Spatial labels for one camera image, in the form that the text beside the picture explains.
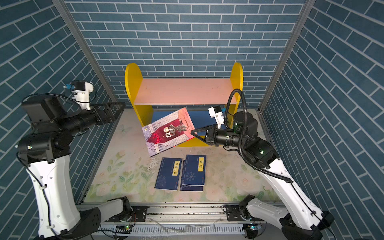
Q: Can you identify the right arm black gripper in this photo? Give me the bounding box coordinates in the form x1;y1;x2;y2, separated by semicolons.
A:
192;123;247;149

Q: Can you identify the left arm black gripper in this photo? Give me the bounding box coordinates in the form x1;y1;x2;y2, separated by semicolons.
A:
56;101;126;138

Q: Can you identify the illustrated red grey book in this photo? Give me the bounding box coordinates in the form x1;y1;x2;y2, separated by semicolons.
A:
142;108;195;157

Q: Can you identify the blue book yellow label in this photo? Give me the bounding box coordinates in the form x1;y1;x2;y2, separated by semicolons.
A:
182;155;207;187

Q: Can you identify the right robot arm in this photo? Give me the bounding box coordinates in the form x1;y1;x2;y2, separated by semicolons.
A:
191;112;335;240

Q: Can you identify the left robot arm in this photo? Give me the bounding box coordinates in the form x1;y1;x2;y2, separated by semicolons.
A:
17;94;134;240

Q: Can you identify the floral table mat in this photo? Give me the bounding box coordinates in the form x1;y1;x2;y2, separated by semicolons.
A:
85;110;279;203

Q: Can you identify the blue book underneath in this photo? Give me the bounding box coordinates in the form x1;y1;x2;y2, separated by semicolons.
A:
180;169;204;192

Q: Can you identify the blue book left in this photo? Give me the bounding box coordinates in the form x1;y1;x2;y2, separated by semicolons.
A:
155;158;183;191

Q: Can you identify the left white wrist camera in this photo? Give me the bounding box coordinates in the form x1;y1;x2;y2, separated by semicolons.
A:
64;81;94;111

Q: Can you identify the black corrugated cable right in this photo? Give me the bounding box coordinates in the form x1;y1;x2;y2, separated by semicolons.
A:
224;88;294;184

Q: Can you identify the aluminium front rail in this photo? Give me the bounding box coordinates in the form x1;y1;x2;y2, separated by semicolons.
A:
76;202;301;238

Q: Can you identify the aluminium corner post left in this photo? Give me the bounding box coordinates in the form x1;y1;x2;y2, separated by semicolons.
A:
53;1;118;106

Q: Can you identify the aluminium corner post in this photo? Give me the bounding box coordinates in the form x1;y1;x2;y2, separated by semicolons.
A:
258;0;316;113
53;1;118;106

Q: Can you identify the aluminium corner post right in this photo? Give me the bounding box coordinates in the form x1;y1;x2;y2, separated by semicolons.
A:
258;0;316;113

